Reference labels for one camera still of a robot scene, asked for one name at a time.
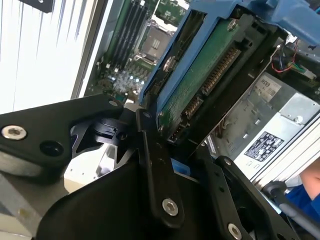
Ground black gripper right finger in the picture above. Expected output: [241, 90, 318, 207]
[192, 147, 293, 240]

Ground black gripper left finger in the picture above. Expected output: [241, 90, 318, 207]
[0, 93, 186, 223]

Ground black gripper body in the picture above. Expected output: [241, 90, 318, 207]
[34, 157, 223, 240]

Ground hard disk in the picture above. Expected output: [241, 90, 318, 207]
[138, 0, 320, 182]

